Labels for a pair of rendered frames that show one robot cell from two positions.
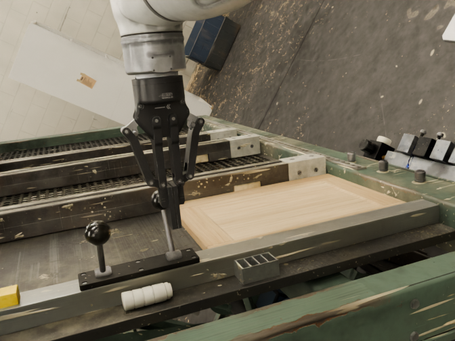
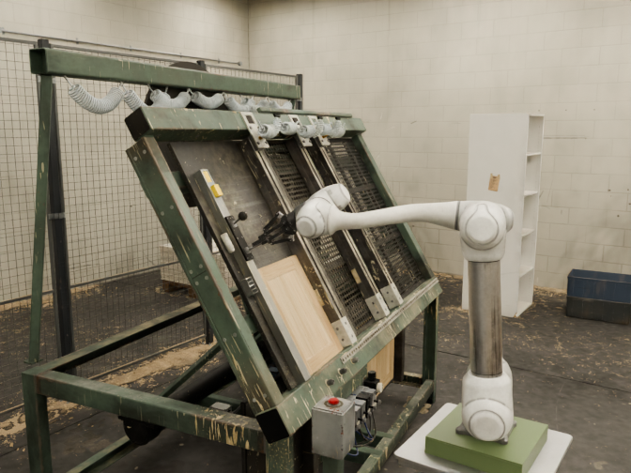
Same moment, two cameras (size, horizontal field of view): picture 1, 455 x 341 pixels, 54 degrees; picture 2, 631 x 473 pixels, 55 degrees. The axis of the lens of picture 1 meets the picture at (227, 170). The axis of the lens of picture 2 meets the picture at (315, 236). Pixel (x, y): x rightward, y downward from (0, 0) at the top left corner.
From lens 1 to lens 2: 170 cm
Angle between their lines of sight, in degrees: 26
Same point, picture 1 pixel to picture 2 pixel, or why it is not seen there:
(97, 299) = (223, 224)
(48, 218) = (270, 195)
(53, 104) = not seen: hidden behind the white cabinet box
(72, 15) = (577, 144)
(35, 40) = (513, 124)
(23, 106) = (466, 131)
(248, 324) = (214, 270)
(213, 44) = (592, 299)
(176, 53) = not seen: hidden behind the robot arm
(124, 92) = not seen: hidden behind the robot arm
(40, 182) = (310, 183)
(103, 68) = (512, 194)
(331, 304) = (227, 299)
